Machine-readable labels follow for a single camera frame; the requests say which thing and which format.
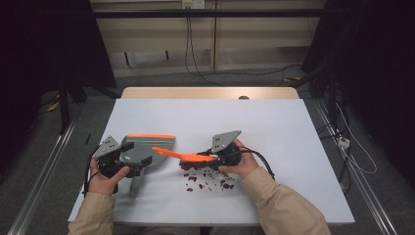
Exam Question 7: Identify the person's right hand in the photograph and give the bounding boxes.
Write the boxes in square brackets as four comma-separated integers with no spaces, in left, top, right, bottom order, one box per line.
[218,139,260,179]

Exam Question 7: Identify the person's left hand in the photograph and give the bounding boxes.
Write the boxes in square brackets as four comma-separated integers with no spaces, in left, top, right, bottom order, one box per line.
[88,158,131,196]

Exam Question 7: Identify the black hanging cable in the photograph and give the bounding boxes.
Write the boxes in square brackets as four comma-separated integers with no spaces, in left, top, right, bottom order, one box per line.
[184,17,224,87]
[189,17,304,78]

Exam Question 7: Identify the red and green beans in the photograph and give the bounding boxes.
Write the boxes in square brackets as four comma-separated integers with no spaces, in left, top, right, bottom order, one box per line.
[180,161,236,193]

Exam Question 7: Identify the black horizontal bar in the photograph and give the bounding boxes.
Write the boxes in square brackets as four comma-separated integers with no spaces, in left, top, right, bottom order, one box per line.
[92,9,327,20]

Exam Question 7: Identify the white cable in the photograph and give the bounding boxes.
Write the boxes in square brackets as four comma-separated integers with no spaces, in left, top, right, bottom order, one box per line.
[335,102,379,175]

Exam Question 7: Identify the grey brush with orange handle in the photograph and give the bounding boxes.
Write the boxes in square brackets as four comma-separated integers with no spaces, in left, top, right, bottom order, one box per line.
[152,146,219,170]

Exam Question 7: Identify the black floor cable bundle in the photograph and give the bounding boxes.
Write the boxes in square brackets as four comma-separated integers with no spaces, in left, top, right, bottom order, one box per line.
[317,97,352,197]

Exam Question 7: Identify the aluminium floor rail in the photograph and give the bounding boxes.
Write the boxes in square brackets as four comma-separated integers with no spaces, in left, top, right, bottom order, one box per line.
[7,120,78,235]
[313,100,399,235]

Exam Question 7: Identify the black metal stand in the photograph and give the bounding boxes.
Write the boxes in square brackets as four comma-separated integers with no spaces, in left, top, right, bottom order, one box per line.
[58,72,71,135]
[292,65,339,125]

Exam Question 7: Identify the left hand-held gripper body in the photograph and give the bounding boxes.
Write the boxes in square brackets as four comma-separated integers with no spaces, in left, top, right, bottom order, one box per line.
[92,135,144,180]

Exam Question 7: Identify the wooden table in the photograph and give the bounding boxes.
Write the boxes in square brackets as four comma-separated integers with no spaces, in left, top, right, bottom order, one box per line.
[120,86,300,101]

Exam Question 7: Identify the hand-held gripper cable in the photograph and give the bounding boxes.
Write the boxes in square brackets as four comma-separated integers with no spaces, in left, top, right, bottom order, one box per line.
[239,146,276,181]
[82,145,102,198]

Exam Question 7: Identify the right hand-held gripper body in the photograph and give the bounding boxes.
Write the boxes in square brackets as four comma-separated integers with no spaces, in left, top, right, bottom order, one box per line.
[208,129,244,171]

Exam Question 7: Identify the left hand-held gripper cable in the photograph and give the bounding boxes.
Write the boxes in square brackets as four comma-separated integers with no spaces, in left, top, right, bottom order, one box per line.
[82,145,102,198]

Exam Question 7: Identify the black curtain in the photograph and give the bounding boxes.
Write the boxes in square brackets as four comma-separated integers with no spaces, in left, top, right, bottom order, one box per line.
[301,0,415,179]
[0,0,117,174]

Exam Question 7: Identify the white wall outlet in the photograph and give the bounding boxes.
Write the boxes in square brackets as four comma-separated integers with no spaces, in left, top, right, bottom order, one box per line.
[181,0,206,10]

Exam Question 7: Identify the white table cover sheet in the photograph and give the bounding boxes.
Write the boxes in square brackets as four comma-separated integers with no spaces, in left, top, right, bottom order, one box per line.
[68,98,356,227]

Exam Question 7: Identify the grey dustpan with orange edge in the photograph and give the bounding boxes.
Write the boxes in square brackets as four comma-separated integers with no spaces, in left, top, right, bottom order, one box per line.
[118,132,176,200]

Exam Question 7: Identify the right hand-held gripper cable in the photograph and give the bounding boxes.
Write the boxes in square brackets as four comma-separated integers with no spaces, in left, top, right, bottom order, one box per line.
[239,146,276,181]

